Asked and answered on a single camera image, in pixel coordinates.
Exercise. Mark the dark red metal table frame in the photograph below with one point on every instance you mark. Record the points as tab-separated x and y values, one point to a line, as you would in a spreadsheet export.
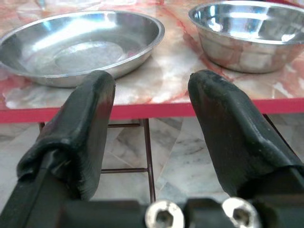
148	152

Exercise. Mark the deep stainless steel bowl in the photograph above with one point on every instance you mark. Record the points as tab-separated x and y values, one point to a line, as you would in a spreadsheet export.
249	35

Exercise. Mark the shallow stainless steel plate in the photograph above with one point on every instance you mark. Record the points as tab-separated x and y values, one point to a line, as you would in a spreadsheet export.
78	47

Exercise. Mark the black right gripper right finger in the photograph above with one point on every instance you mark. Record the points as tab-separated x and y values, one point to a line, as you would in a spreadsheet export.
228	128

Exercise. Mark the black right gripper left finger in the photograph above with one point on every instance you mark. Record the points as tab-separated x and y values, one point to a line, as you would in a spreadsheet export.
78	133

